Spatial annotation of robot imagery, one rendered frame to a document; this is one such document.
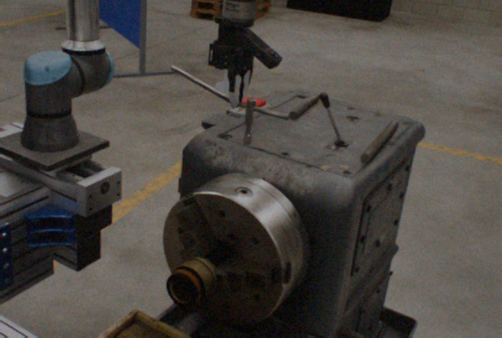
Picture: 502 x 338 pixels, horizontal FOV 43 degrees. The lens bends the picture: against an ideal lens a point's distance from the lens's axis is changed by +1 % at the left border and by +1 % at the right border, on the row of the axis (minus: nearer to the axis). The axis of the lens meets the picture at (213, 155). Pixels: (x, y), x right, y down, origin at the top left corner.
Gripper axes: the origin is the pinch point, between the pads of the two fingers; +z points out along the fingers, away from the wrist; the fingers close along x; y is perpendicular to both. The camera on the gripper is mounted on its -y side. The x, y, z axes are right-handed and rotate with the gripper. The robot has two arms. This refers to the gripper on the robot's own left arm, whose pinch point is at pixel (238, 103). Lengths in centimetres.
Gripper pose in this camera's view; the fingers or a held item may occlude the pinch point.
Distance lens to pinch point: 150.3
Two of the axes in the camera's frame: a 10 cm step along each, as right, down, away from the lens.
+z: -0.7, 9.1, 4.0
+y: -8.3, -2.8, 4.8
